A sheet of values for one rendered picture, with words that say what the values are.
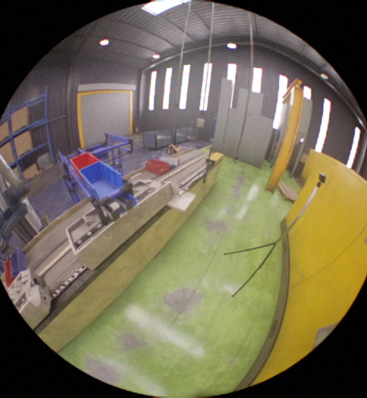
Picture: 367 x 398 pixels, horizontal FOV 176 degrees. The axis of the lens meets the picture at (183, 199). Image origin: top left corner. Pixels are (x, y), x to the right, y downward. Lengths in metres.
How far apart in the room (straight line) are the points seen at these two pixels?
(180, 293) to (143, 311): 0.50
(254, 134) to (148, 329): 6.86
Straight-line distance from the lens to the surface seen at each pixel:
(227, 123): 6.43
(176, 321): 1.60
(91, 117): 11.45
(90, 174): 0.88
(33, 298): 1.10
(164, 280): 1.62
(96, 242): 0.83
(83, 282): 1.03
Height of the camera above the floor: 1.58
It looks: 38 degrees down
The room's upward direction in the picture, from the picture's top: 6 degrees clockwise
